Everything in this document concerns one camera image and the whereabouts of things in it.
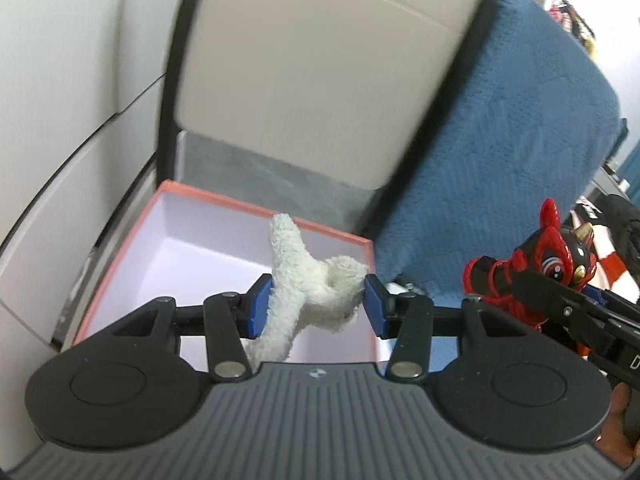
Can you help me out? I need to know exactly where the red toy figure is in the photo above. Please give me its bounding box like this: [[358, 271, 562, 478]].
[[462, 198, 599, 334]]

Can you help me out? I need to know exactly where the white cabinet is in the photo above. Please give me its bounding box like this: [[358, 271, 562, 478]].
[[0, 0, 196, 346]]

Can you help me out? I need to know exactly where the pink cardboard box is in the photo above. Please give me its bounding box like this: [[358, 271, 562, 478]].
[[59, 182, 377, 367]]

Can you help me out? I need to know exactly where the white plush toy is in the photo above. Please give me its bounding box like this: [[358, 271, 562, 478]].
[[243, 213, 372, 364]]

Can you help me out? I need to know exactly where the blue textured blanket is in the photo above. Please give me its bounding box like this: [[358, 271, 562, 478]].
[[374, 0, 622, 361]]

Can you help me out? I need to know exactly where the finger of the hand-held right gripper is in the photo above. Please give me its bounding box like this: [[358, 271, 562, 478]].
[[510, 263, 631, 361]]

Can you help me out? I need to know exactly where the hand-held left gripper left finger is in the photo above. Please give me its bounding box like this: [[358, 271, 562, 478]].
[[108, 274, 275, 381]]

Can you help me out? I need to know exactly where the dark cloth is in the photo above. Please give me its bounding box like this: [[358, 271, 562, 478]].
[[598, 193, 640, 281]]

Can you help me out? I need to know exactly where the red and white striped cloth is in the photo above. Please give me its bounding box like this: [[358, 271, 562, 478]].
[[563, 194, 640, 306]]

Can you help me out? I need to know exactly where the person's right hand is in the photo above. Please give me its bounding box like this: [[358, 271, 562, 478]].
[[593, 383, 640, 469]]

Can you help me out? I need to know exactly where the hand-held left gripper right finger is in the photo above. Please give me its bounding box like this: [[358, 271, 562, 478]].
[[364, 274, 532, 381]]

